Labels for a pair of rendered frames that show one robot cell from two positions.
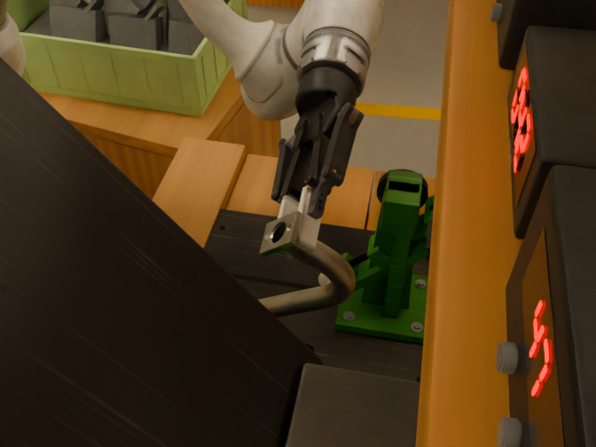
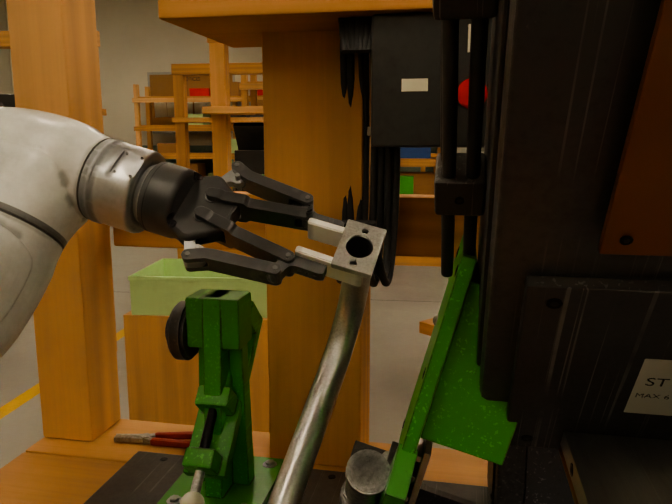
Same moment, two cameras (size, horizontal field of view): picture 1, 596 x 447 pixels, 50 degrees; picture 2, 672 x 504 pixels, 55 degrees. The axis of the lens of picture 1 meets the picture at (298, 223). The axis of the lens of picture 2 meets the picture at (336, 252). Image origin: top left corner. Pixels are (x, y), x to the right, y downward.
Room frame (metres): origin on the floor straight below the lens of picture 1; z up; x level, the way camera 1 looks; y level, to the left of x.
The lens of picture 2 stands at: (0.50, 0.63, 1.36)
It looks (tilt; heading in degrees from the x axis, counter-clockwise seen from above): 10 degrees down; 270
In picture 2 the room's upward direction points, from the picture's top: straight up
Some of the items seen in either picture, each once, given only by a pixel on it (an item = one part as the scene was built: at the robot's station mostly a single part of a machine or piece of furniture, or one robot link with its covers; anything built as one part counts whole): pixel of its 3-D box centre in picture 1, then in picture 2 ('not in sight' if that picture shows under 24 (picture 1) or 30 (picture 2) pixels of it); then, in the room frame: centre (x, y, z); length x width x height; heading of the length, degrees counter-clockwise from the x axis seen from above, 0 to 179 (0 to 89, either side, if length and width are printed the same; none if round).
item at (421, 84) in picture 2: not in sight; (446, 84); (0.37, -0.17, 1.42); 0.17 x 0.12 x 0.15; 169
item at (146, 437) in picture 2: not in sight; (163, 438); (0.78, -0.33, 0.89); 0.16 x 0.05 x 0.01; 177
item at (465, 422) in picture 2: not in sight; (470, 360); (0.39, 0.10, 1.17); 0.13 x 0.12 x 0.20; 169
